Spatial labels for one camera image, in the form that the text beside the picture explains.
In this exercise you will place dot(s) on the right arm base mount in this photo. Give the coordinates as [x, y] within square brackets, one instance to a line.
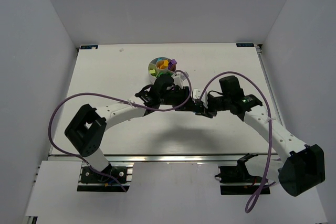
[240, 175]

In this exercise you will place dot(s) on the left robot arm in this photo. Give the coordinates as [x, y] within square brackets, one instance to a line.
[85, 131]

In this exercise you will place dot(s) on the blue label left corner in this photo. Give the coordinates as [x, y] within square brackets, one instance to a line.
[88, 47]

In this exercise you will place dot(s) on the white round divided container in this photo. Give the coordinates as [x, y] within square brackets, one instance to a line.
[159, 71]

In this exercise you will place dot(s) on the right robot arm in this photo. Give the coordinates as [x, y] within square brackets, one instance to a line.
[300, 167]

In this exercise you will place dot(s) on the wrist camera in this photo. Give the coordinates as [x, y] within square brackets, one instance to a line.
[179, 78]
[198, 97]

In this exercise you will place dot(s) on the blue label corner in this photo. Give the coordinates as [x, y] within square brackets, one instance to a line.
[88, 47]
[244, 45]

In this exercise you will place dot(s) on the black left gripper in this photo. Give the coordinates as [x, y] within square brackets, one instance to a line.
[181, 97]

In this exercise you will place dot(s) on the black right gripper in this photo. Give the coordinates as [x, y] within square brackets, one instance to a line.
[207, 106]

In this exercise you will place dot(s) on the blue label right corner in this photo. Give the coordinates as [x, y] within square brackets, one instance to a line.
[244, 45]

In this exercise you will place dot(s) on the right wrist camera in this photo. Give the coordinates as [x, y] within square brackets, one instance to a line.
[198, 97]

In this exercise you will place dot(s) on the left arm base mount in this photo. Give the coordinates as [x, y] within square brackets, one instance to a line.
[90, 181]

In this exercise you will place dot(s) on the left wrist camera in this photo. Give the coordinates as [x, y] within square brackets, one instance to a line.
[179, 78]

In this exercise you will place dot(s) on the orange rectangular lego brick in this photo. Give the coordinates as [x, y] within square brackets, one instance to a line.
[162, 64]

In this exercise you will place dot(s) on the aluminium front rail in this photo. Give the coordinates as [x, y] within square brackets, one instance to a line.
[173, 158]

